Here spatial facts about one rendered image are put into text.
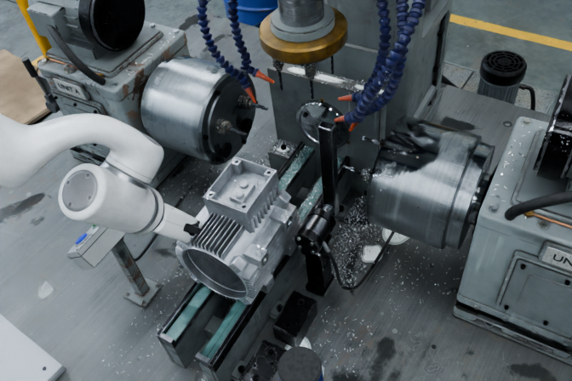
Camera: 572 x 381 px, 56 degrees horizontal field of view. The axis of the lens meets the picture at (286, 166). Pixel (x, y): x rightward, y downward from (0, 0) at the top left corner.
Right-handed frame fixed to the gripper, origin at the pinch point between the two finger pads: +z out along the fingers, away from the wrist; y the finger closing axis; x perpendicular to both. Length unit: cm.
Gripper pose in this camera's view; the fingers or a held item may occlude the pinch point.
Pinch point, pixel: (189, 225)
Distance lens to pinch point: 106.9
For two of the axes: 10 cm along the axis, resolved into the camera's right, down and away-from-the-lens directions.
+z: 3.3, 2.6, 9.1
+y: 8.6, 3.0, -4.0
